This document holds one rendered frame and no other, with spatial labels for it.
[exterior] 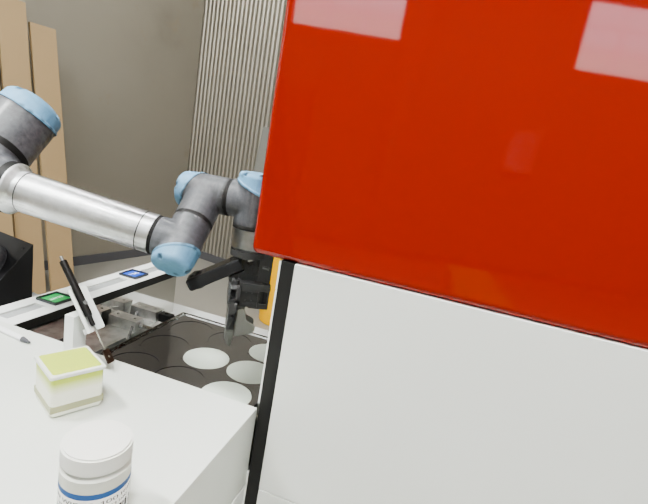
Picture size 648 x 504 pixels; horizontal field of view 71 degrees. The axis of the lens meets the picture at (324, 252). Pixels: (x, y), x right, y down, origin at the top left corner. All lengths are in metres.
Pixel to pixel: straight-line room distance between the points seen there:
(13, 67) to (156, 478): 3.52
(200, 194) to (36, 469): 0.50
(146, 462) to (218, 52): 4.67
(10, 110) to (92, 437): 0.67
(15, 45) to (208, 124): 1.88
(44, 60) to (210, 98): 1.66
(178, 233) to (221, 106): 4.17
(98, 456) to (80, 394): 0.24
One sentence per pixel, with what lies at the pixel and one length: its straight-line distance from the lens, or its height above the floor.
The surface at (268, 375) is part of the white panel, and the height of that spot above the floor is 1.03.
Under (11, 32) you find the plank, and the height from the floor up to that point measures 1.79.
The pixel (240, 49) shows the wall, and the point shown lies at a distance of 4.93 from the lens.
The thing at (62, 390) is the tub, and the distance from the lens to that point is 0.76.
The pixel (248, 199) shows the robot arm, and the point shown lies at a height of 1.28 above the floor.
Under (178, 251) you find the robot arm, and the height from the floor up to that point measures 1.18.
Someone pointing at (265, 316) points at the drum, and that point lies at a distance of 3.57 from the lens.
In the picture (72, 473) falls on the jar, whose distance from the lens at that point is 0.56.
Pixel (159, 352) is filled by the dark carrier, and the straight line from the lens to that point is 1.09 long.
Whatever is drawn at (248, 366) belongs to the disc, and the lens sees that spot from 1.05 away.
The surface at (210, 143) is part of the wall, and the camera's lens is 5.04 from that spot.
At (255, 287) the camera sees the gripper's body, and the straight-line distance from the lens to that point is 0.92.
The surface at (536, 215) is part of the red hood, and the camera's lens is 0.64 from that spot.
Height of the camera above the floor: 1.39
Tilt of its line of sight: 13 degrees down
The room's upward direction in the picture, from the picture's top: 10 degrees clockwise
